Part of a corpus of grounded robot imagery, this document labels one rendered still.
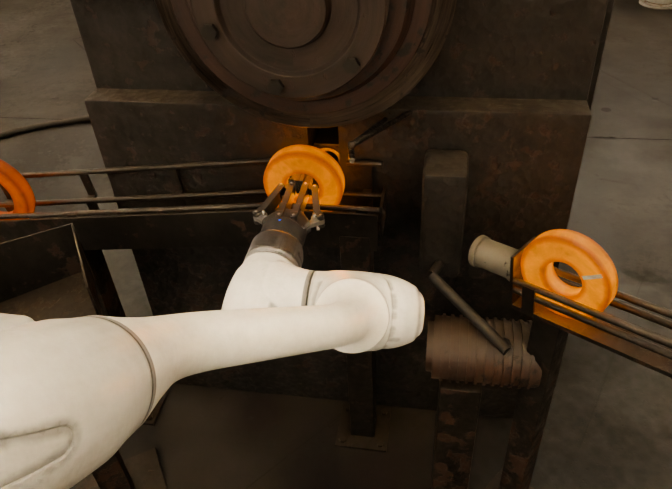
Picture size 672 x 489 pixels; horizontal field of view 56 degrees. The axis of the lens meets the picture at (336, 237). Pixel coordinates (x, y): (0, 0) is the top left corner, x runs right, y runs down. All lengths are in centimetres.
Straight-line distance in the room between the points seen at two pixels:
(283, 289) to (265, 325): 22
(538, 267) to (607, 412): 81
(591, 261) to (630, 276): 122
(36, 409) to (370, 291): 54
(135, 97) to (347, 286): 66
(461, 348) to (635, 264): 121
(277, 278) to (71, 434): 54
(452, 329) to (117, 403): 84
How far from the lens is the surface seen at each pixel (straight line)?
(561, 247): 104
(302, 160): 115
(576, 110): 120
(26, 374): 39
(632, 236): 242
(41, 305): 130
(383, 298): 85
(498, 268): 112
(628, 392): 189
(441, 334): 119
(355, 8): 92
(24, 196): 147
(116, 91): 137
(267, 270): 92
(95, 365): 43
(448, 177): 111
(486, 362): 119
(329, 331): 73
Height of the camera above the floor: 139
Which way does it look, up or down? 38 degrees down
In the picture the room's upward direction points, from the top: 4 degrees counter-clockwise
